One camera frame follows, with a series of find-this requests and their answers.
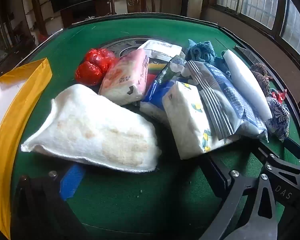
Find yellow cardboard box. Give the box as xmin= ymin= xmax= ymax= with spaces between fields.
xmin=0 ymin=58 xmax=52 ymax=239

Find blue white patterned bag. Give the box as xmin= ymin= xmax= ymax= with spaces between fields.
xmin=265 ymin=96 xmax=290 ymax=142

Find blue towel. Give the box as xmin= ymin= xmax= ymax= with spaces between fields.
xmin=184 ymin=39 xmax=230 ymax=77

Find dark green packet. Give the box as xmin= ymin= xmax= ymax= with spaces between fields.
xmin=154 ymin=55 xmax=187 ymax=84

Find blue white tissue packet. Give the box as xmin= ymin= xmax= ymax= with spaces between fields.
xmin=139 ymin=79 xmax=180 ymax=128

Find red plastic bag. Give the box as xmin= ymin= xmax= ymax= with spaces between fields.
xmin=75 ymin=48 xmax=119 ymax=87

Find white paper packet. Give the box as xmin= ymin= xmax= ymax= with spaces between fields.
xmin=137 ymin=39 xmax=183 ymax=63

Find red wrapper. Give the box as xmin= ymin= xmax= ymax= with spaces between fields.
xmin=271 ymin=89 xmax=288 ymax=104

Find white cloth pouch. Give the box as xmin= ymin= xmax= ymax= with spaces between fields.
xmin=21 ymin=84 xmax=162 ymax=173

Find brown knitted cloth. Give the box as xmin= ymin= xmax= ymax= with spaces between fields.
xmin=249 ymin=62 xmax=274 ymax=97

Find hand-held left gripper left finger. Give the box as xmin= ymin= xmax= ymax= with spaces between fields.
xmin=14 ymin=164 xmax=90 ymax=240

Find white foam roll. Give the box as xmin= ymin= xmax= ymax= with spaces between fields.
xmin=221 ymin=49 xmax=273 ymax=127

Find round table centre plate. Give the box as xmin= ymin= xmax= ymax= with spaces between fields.
xmin=100 ymin=37 xmax=188 ymax=60

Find wooden television cabinet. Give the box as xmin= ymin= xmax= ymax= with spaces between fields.
xmin=60 ymin=0 xmax=113 ymax=28

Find dark wooden shelf unit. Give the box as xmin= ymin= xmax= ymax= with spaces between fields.
xmin=0 ymin=0 xmax=40 ymax=75

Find window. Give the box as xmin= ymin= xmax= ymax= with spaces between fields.
xmin=210 ymin=0 xmax=300 ymax=63

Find grey striped blue wipes packet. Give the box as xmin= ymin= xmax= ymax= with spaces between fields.
xmin=181 ymin=60 xmax=269 ymax=142

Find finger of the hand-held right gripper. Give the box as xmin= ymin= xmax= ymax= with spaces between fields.
xmin=255 ymin=150 xmax=300 ymax=214
xmin=282 ymin=137 xmax=300 ymax=167

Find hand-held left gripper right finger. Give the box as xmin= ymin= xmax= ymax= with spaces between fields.
xmin=200 ymin=154 xmax=279 ymax=240

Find pink tissue packet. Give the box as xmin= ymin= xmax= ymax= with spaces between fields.
xmin=98 ymin=49 xmax=150 ymax=106

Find lemon print tissue pack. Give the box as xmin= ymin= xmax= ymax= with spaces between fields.
xmin=162 ymin=80 xmax=240 ymax=160

